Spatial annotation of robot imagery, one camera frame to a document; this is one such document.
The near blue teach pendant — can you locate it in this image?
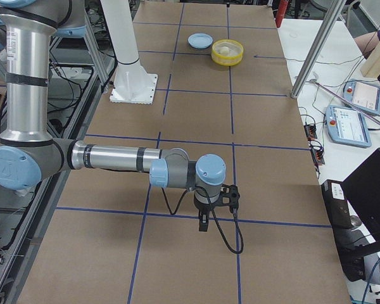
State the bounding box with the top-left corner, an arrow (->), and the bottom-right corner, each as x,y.
326,105 -> 372,148

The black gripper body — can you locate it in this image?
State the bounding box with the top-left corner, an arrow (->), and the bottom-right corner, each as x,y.
196,202 -> 213,219

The black camera cable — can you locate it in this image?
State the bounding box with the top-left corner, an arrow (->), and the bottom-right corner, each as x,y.
160,185 -> 245,254

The aluminium frame post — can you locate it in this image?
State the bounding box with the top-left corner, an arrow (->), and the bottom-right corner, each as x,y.
291,0 -> 345,99

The reacher grabber stick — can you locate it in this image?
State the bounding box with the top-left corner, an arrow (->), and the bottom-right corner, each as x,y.
308,79 -> 380,126

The light blue plate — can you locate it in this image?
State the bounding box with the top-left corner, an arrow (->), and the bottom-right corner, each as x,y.
187,33 -> 213,49

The seated person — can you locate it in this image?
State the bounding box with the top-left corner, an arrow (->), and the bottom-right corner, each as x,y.
354,29 -> 380,58

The red fire extinguisher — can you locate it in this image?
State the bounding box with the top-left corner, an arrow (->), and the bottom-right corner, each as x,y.
275,0 -> 289,28

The far blue teach pendant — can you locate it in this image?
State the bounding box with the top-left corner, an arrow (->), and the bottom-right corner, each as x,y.
343,79 -> 380,115

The black laptop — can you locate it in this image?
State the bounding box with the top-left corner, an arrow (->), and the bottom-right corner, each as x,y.
321,148 -> 380,284

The yellow bamboo steamer basket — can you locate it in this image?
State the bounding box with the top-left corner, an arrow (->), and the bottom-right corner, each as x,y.
211,39 -> 244,67

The far orange black connector box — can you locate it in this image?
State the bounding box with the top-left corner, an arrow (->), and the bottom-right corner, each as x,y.
303,114 -> 317,141

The white steamed bun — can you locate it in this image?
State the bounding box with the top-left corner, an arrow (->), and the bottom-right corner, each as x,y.
220,46 -> 229,55

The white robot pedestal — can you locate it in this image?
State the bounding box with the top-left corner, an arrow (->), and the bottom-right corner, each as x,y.
101,0 -> 158,105

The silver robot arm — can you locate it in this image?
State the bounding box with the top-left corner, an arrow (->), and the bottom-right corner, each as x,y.
0,1 -> 226,232

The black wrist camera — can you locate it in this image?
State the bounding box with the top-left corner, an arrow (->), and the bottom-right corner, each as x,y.
215,184 -> 240,213

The orange black connector box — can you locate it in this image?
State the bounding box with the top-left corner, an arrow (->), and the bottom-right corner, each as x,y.
303,114 -> 317,141
308,140 -> 325,166

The blue teach pendant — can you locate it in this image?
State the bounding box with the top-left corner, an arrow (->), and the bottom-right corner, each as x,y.
343,79 -> 380,115
326,105 -> 372,148

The near orange black connector box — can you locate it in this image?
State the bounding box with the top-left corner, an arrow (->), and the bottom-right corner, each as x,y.
308,140 -> 325,166

